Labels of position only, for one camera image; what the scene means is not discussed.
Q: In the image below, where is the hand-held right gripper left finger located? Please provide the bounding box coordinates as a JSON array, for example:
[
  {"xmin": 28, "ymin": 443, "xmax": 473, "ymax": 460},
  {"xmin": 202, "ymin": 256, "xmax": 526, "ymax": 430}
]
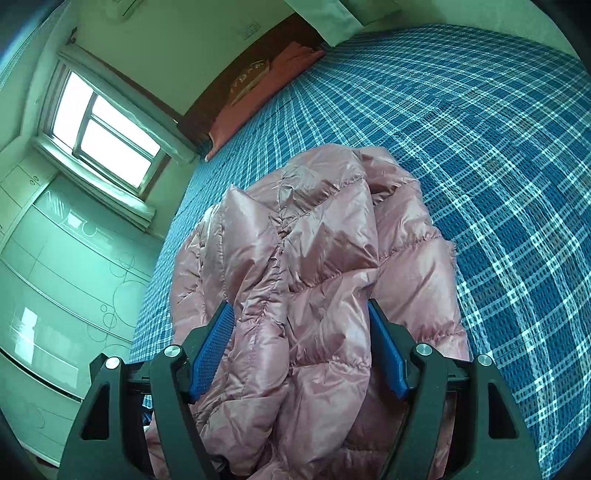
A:
[{"xmin": 58, "ymin": 302, "xmax": 235, "ymax": 480}]

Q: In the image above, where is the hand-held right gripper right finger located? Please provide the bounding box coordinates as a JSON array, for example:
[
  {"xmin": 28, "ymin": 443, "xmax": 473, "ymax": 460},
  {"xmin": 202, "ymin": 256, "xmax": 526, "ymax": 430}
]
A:
[{"xmin": 368, "ymin": 300, "xmax": 543, "ymax": 480}]

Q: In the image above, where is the pink puffer jacket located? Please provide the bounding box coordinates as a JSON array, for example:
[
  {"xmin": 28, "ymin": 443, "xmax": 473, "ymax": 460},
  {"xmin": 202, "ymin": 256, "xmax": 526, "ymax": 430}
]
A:
[{"xmin": 147, "ymin": 144, "xmax": 472, "ymax": 480}]

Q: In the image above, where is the glass door wardrobe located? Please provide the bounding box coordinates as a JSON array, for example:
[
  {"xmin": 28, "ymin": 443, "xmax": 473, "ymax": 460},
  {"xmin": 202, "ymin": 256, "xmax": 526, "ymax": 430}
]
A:
[{"xmin": 0, "ymin": 152, "xmax": 160, "ymax": 467}]

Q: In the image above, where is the bed with blue plaid sheet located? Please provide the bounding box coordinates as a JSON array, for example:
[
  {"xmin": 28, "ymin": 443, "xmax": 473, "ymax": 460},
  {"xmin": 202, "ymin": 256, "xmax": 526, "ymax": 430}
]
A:
[{"xmin": 129, "ymin": 23, "xmax": 591, "ymax": 480}]

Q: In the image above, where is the dark wooden headboard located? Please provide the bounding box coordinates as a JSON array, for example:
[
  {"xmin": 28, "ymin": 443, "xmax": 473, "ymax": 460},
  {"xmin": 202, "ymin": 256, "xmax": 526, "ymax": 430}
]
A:
[{"xmin": 178, "ymin": 14, "xmax": 324, "ymax": 144}]

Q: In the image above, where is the window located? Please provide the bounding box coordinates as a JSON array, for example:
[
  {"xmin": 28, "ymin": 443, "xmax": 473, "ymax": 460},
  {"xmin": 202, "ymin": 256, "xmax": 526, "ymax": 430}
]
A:
[{"xmin": 34, "ymin": 60, "xmax": 169, "ymax": 201}]

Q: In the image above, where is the small brown embroidered cushion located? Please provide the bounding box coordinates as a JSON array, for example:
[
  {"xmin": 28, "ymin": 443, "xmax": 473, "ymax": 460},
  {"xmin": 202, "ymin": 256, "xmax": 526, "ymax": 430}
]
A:
[{"xmin": 228, "ymin": 59, "xmax": 273, "ymax": 106}]

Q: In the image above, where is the pink pillow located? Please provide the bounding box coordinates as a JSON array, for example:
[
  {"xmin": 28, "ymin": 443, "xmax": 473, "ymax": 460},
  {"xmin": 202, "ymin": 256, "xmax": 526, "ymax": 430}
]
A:
[{"xmin": 204, "ymin": 44, "xmax": 326, "ymax": 162}]

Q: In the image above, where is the white hanging cloth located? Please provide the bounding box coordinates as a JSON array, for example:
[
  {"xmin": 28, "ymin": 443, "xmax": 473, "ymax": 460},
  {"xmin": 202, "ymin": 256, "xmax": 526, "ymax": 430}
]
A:
[{"xmin": 284, "ymin": 0, "xmax": 365, "ymax": 47}]

